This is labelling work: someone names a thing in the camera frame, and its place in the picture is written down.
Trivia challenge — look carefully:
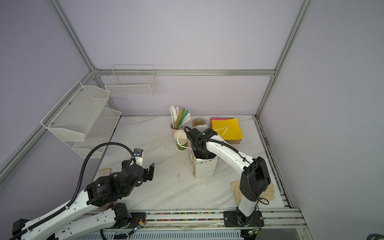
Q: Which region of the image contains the stack of green paper cups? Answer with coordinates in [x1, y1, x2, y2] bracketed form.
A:
[174, 130, 188, 151]

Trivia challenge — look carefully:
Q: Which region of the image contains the white paper gift bag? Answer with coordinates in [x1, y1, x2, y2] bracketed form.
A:
[187, 140, 219, 180]

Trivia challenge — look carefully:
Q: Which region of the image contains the yellow paper napkin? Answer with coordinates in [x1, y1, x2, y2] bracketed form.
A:
[211, 117, 244, 141]

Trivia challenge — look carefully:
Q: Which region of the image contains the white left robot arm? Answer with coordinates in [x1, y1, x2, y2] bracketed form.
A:
[12, 149, 155, 240]

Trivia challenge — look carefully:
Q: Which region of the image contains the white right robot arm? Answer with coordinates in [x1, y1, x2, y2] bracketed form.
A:
[184, 127, 271, 227]

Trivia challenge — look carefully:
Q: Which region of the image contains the brown pulp cup carrier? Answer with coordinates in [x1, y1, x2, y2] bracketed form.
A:
[192, 118, 206, 128]

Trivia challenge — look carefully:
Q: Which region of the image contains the bundle of wrapped straws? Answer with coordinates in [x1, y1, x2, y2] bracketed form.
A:
[169, 106, 191, 130]

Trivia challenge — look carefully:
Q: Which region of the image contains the small beige cloth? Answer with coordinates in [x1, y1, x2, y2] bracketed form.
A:
[98, 168, 112, 177]

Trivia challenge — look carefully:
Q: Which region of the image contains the brown cardboard napkin box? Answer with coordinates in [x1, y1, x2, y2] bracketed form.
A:
[209, 117, 243, 145]

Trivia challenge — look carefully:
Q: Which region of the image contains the white mesh two-tier shelf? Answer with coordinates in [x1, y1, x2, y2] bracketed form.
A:
[41, 82, 121, 159]

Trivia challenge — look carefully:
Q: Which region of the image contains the beige work glove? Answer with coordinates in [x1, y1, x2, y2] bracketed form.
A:
[230, 181, 275, 205]

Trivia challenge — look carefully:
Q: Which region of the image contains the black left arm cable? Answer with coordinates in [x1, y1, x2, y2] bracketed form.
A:
[7, 141, 136, 240]

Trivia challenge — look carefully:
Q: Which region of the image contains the white wire basket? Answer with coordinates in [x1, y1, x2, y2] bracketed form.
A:
[105, 65, 157, 97]

